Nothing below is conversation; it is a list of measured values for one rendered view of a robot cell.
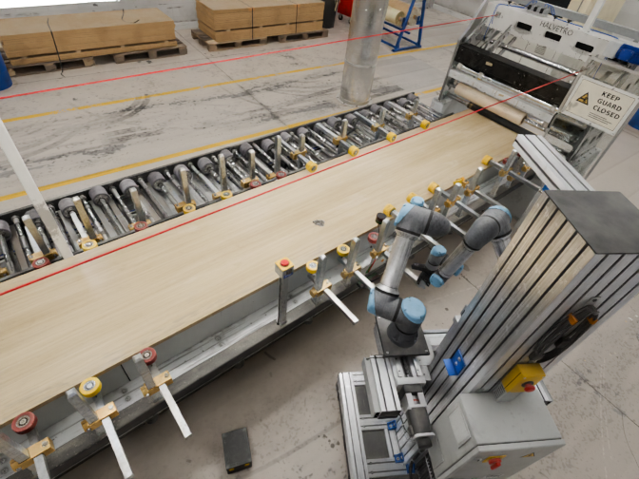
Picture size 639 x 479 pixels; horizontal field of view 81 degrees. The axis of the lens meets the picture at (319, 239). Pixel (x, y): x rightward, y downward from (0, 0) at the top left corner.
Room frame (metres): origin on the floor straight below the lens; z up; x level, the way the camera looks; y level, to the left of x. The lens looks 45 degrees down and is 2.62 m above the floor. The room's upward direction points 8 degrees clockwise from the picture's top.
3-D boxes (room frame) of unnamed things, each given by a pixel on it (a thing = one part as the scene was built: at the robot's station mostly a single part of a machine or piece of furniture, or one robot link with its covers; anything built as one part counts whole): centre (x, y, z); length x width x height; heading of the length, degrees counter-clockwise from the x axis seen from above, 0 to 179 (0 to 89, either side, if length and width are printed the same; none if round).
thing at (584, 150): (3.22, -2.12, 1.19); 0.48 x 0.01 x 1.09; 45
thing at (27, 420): (0.45, 1.09, 0.85); 0.08 x 0.08 x 0.11
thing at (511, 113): (3.79, -1.68, 1.05); 1.43 x 0.12 x 0.12; 45
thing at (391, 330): (1.03, -0.47, 1.09); 0.15 x 0.15 x 0.10
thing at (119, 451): (0.49, 0.77, 0.81); 0.44 x 0.03 x 0.04; 45
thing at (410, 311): (1.03, -0.46, 1.21); 0.13 x 0.12 x 0.14; 74
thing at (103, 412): (0.54, 0.84, 0.81); 0.14 x 0.06 x 0.05; 135
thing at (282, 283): (1.21, 0.15, 0.93); 0.05 x 0.05 x 0.45; 45
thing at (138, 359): (0.70, 0.68, 0.86); 0.04 x 0.04 x 0.48; 45
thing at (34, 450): (0.36, 1.02, 0.83); 0.14 x 0.06 x 0.05; 135
